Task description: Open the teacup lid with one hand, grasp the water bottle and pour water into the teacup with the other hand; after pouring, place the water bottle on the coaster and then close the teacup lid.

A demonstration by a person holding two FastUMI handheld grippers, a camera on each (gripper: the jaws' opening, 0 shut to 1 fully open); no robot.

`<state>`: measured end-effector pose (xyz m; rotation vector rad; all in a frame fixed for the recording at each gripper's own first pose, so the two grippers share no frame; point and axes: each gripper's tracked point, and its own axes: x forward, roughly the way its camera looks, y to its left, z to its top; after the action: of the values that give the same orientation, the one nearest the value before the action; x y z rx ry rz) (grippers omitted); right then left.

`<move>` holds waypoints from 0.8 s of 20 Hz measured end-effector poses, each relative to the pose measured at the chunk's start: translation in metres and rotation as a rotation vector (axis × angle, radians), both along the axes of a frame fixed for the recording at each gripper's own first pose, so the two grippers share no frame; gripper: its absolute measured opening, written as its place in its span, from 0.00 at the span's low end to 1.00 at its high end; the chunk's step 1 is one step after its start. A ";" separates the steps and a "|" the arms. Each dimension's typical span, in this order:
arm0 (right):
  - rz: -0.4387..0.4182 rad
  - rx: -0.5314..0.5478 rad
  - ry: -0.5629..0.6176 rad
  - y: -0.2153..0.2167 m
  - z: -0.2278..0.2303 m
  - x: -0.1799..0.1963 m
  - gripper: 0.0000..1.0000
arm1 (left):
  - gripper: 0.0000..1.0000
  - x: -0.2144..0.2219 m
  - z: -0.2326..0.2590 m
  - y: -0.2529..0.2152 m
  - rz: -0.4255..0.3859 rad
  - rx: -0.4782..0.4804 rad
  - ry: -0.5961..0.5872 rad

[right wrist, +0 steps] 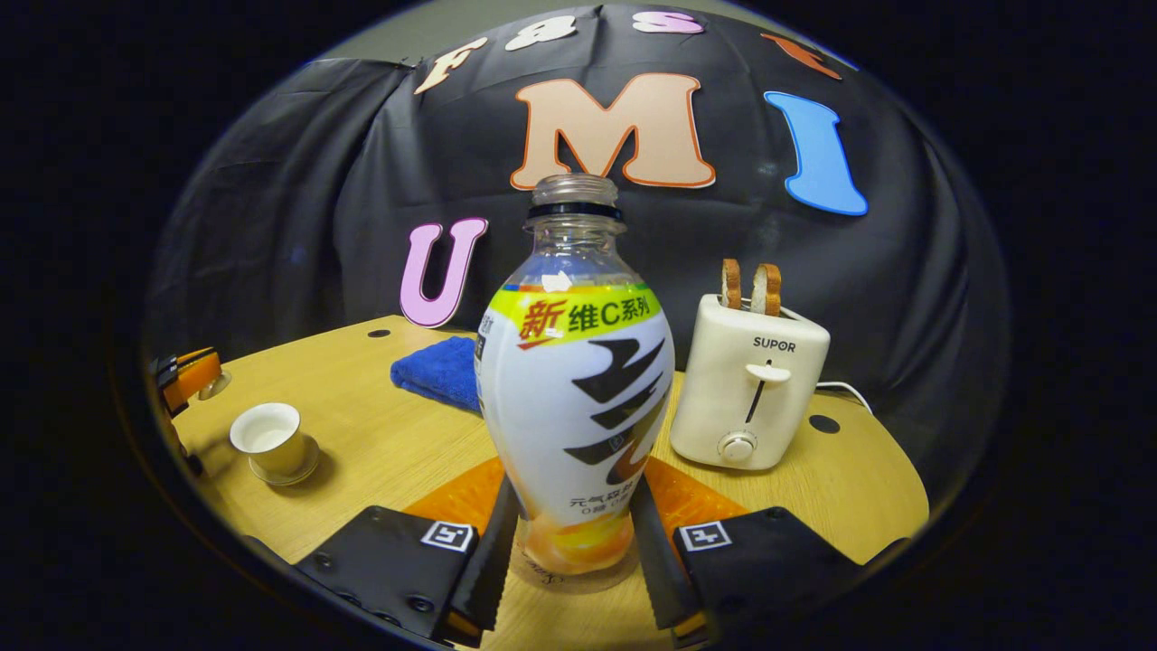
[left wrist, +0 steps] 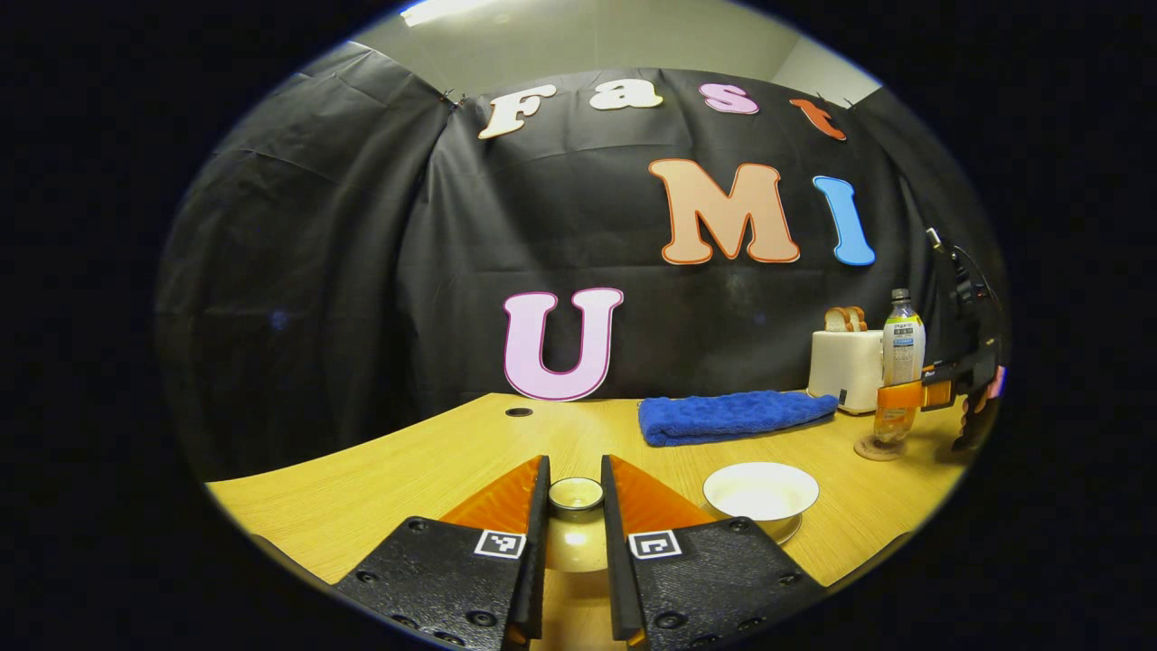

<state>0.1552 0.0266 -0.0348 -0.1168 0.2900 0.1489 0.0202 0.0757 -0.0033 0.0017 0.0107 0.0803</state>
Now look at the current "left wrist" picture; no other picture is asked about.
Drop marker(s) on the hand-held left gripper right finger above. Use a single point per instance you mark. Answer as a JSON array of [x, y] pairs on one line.
[[616, 561]]

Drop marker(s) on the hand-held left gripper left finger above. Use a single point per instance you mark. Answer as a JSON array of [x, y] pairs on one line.
[[536, 561]]

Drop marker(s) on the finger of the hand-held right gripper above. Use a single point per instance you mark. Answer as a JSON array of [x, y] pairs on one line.
[[899, 398]]

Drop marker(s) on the labelled plastic water bottle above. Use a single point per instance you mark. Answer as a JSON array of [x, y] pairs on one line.
[[902, 348]]

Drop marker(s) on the round cork coaster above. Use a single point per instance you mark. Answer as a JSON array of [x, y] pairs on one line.
[[868, 450]]

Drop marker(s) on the cream ceramic teacup lid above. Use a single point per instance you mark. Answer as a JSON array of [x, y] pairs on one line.
[[576, 506]]

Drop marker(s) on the cream ceramic teacup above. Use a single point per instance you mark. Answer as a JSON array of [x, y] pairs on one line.
[[759, 493]]

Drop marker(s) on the white toaster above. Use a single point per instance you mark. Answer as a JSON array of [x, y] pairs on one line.
[[845, 371]]

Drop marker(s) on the toast slice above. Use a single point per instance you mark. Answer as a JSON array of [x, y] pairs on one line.
[[860, 318], [838, 320]]

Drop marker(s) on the blue microfibre towel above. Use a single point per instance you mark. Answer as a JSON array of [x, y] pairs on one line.
[[732, 416]]

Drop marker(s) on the black backdrop cloth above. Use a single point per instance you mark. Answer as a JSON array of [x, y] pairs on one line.
[[362, 271]]

